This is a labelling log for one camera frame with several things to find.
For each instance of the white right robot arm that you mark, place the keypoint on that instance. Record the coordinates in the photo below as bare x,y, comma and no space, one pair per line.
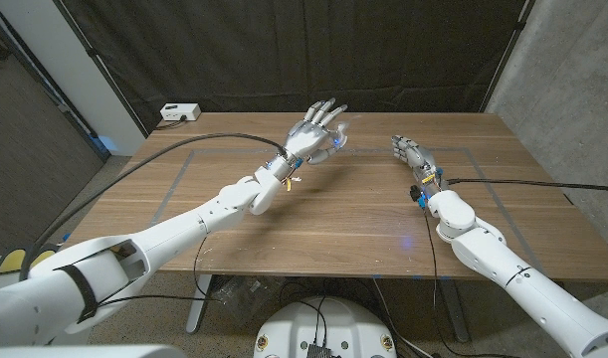
482,253

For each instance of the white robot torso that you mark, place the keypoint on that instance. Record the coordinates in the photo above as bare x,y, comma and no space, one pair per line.
358,323

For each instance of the white power outlet box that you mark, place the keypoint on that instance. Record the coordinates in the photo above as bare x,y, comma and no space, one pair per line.
180,111

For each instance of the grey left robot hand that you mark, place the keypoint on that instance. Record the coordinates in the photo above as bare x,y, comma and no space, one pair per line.
308,139

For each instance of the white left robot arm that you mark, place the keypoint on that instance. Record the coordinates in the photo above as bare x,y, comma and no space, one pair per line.
184,233

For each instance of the black backdrop frame pole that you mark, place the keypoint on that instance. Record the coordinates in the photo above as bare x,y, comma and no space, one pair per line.
520,25
90,51

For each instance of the clear tape roll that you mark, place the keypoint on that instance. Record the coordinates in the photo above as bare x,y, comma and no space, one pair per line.
341,130

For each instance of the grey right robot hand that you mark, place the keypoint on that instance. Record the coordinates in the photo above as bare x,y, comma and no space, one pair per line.
418,156

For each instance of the clear plastic bag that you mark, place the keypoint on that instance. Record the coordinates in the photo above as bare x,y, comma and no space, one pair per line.
244,296

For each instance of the black box on torso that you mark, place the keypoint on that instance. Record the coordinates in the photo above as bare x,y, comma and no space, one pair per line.
318,352

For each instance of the grey table leg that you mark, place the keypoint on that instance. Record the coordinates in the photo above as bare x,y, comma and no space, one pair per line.
455,313

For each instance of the white table leg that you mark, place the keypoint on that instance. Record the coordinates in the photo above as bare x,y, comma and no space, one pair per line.
199,310

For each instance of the black backdrop curtain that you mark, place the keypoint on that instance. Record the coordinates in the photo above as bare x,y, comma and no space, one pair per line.
303,50

